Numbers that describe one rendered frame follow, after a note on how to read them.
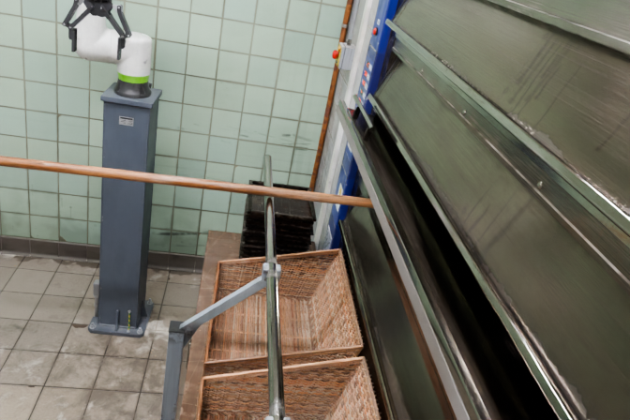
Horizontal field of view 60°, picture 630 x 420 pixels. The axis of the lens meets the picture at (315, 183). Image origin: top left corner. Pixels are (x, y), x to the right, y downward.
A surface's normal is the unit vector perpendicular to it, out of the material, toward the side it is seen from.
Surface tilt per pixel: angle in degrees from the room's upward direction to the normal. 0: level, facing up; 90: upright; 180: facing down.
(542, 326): 70
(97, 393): 0
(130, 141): 90
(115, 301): 90
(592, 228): 90
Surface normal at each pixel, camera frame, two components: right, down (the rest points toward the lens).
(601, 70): -0.86, -0.42
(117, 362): 0.18, -0.89
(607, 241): -0.98, -0.13
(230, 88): 0.09, 0.44
